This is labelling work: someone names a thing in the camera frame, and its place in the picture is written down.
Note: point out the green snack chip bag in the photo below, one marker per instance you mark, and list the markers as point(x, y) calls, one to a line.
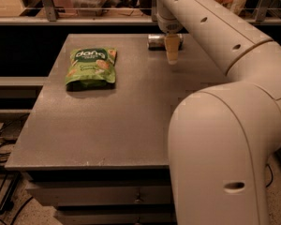
point(91, 67)

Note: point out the silver blue redbull can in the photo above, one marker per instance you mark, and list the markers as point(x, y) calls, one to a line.
point(155, 42)

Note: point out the grey metal shelf rail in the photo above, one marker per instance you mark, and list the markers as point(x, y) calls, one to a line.
point(266, 12)

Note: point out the grey drawer cabinet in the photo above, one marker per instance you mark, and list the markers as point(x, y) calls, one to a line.
point(100, 156)

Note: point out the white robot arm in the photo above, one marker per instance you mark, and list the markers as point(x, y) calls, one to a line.
point(220, 137)

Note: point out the clear plastic container on shelf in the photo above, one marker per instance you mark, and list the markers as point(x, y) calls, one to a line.
point(90, 8)

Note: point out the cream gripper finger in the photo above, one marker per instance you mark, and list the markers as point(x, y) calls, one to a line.
point(172, 43)

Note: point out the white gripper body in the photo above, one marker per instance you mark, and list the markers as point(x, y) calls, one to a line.
point(170, 25)

